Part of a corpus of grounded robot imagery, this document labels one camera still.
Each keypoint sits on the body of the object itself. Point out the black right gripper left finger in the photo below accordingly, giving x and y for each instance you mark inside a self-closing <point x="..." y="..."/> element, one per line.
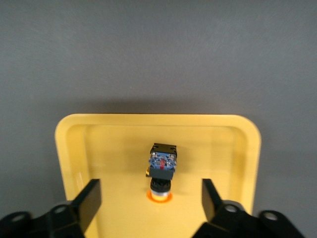
<point x="84" y="208"/>

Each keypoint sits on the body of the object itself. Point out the yellow push button black body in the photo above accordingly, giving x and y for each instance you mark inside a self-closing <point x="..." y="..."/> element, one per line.
<point x="162" y="171"/>

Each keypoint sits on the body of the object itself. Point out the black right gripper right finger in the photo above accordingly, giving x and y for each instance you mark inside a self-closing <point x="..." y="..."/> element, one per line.
<point x="215" y="210"/>

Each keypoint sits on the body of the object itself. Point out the yellow plastic tray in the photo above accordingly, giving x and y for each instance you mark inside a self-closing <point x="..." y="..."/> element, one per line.
<point x="111" y="153"/>

